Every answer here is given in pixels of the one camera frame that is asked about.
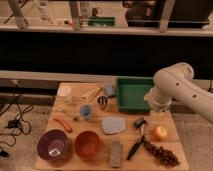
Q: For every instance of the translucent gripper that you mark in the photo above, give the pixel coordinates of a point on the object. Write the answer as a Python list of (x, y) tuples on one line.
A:
[(157, 109)]

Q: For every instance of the yellow banana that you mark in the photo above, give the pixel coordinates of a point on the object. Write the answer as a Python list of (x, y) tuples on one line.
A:
[(91, 94)]

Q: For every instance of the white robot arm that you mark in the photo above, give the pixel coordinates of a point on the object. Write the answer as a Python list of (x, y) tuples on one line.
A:
[(175, 82)]

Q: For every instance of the green plastic tray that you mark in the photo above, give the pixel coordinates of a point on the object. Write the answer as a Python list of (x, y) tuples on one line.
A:
[(130, 94)]

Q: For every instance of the orange apple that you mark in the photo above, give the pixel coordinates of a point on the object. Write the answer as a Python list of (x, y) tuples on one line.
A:
[(159, 132)]

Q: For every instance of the blue grey cloth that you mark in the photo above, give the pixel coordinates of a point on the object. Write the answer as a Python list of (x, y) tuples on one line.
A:
[(113, 125)]

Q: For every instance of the blue grey sponge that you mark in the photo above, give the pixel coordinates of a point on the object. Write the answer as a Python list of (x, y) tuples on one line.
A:
[(109, 90)]

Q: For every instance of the black binder clip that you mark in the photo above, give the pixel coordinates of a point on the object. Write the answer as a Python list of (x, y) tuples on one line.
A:
[(102, 101)]

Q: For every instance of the brown grape bunch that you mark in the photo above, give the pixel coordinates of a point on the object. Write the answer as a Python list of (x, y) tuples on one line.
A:
[(164, 156)]

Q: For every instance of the grey sharpening block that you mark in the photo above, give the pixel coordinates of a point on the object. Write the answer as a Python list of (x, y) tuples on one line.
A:
[(115, 154)]

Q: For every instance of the blue cup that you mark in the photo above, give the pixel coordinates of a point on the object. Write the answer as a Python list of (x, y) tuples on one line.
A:
[(86, 112)]

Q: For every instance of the orange bowl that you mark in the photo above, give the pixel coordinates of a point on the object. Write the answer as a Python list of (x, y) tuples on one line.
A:
[(87, 145)]

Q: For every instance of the orange carrot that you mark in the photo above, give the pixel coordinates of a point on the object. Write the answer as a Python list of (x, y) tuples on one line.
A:
[(66, 126)]

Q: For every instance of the metal spoon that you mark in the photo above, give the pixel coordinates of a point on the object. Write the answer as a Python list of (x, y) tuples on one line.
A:
[(74, 118)]

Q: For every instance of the green box in background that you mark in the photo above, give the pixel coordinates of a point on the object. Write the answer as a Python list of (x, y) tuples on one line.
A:
[(101, 21)]

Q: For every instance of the purple bowl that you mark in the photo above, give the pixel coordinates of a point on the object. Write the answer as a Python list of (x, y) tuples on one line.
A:
[(54, 145)]

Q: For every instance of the black handled brush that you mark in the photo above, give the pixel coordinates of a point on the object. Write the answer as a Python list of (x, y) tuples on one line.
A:
[(139, 124)]

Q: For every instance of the black power adapter with cables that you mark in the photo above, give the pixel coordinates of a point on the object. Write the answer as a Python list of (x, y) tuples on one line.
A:
[(18, 125)]

